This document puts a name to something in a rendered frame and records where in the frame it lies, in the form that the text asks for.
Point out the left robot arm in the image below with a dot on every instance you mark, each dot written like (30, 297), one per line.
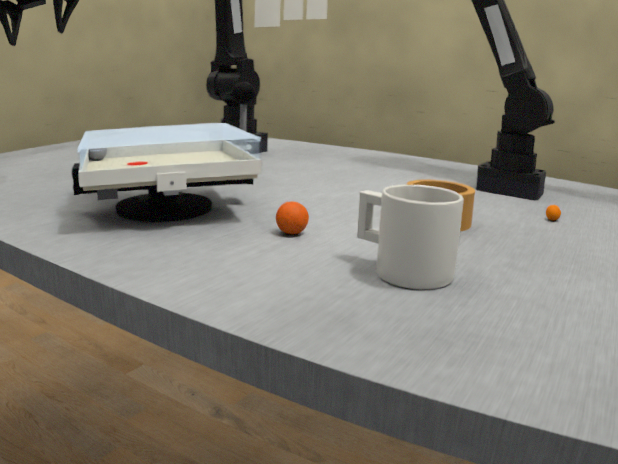
(526, 108)

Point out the white mug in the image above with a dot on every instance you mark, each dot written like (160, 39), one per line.
(418, 240)

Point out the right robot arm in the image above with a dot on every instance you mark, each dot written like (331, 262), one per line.
(230, 50)

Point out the orange ball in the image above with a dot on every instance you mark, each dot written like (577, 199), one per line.
(292, 218)
(553, 212)

